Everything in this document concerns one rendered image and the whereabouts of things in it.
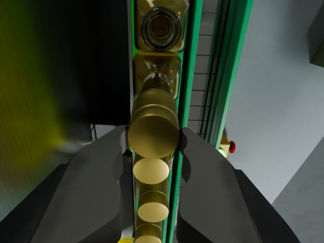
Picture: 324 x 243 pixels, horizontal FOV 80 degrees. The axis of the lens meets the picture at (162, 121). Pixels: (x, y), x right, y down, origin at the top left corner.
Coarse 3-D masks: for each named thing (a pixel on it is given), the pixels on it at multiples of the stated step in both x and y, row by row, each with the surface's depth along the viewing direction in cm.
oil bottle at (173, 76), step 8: (136, 56) 22; (144, 56) 21; (152, 56) 21; (160, 56) 21; (168, 56) 22; (176, 56) 22; (136, 64) 21; (144, 64) 20; (152, 64) 20; (160, 64) 20; (168, 64) 21; (176, 64) 21; (136, 72) 21; (144, 72) 21; (152, 72) 20; (160, 72) 20; (168, 72) 21; (176, 72) 21; (136, 80) 21; (176, 80) 21; (136, 88) 22; (176, 88) 22; (136, 96) 22; (176, 96) 23
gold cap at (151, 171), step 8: (136, 160) 17; (144, 160) 17; (152, 160) 17; (160, 160) 17; (168, 160) 18; (136, 168) 18; (144, 168) 18; (152, 168) 18; (160, 168) 18; (168, 168) 18; (136, 176) 18; (144, 176) 18; (152, 176) 18; (160, 176) 18
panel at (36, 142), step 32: (0, 0) 15; (32, 0) 18; (64, 0) 25; (0, 32) 15; (32, 32) 19; (64, 32) 25; (0, 64) 15; (32, 64) 19; (64, 64) 25; (0, 96) 15; (32, 96) 19; (64, 96) 26; (0, 128) 15; (32, 128) 19; (64, 128) 26; (0, 160) 15; (32, 160) 19; (64, 160) 26; (0, 192) 15
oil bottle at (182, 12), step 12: (144, 0) 18; (156, 0) 18; (168, 0) 18; (180, 0) 18; (144, 12) 18; (180, 12) 18; (156, 24) 21; (168, 24) 21; (156, 36) 21; (180, 36) 19; (144, 48) 20; (180, 48) 20
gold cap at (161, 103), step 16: (144, 96) 14; (160, 96) 14; (144, 112) 12; (160, 112) 12; (176, 112) 14; (128, 128) 12; (144, 128) 12; (160, 128) 12; (176, 128) 12; (144, 144) 12; (160, 144) 12; (176, 144) 12
